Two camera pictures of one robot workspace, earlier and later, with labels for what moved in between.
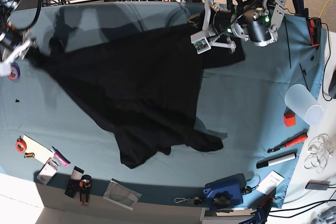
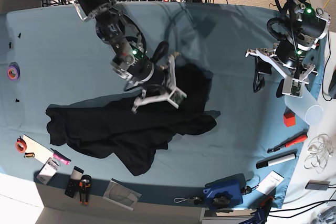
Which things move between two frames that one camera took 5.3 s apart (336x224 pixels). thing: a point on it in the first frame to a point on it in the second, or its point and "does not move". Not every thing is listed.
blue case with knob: x=226 y=192 does not move
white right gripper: x=203 y=41 to x=293 y=84
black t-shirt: x=144 y=83 to x=113 y=127
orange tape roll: x=21 y=145 does not move
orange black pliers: x=84 y=184 does not move
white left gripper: x=5 y=66 to x=168 y=96
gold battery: x=29 y=155 does not move
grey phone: x=317 y=184 does not move
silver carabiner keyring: x=196 y=200 does not move
